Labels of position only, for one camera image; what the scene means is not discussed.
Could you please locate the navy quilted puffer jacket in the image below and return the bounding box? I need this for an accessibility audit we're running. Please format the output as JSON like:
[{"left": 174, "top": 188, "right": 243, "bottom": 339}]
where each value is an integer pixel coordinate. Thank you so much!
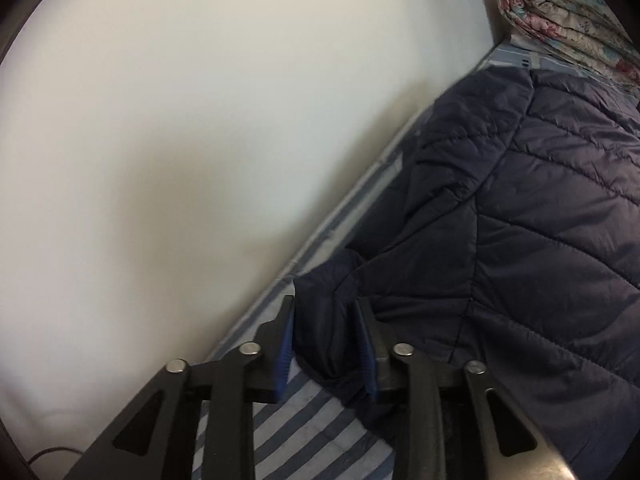
[{"left": 292, "top": 66, "right": 640, "bottom": 480}]

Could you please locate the dark floor cable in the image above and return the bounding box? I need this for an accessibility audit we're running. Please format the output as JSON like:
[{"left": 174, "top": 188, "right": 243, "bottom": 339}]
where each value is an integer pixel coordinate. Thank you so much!
[{"left": 27, "top": 447, "right": 84, "bottom": 467}]

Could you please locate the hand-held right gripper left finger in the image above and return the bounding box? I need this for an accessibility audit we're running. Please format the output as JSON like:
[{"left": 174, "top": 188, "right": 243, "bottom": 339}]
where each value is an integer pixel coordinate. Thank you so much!
[{"left": 65, "top": 295, "right": 296, "bottom": 480}]

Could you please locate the bed with striped sheet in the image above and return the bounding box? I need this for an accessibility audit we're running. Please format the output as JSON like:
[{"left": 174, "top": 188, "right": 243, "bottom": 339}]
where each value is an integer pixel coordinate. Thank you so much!
[{"left": 192, "top": 41, "right": 538, "bottom": 480}]

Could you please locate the folded floral quilt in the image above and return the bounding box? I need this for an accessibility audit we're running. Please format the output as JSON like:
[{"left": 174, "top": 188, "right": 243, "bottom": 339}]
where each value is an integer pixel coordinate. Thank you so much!
[{"left": 496, "top": 0, "right": 640, "bottom": 99}]

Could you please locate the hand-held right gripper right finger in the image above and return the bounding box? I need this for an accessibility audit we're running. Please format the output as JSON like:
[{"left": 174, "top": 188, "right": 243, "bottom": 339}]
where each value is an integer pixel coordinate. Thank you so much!
[{"left": 352, "top": 297, "right": 576, "bottom": 480}]

